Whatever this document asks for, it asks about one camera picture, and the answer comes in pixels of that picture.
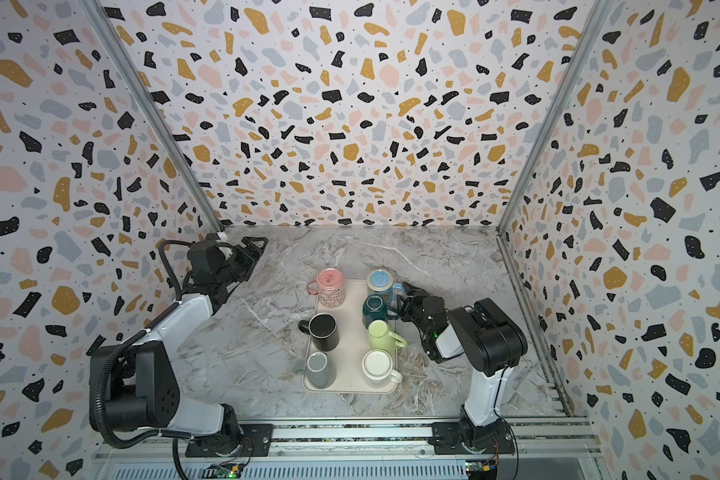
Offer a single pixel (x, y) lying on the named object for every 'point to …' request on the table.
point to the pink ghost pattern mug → (330, 287)
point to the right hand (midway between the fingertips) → (395, 279)
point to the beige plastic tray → (353, 344)
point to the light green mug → (379, 337)
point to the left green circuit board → (226, 470)
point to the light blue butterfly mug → (379, 281)
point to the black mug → (323, 329)
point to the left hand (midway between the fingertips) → (261, 242)
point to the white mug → (377, 368)
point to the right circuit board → (481, 470)
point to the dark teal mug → (375, 308)
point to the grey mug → (318, 369)
